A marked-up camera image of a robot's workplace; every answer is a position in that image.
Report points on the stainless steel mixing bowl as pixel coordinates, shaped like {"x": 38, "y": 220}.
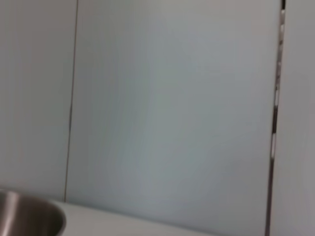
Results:
{"x": 27, "y": 216}

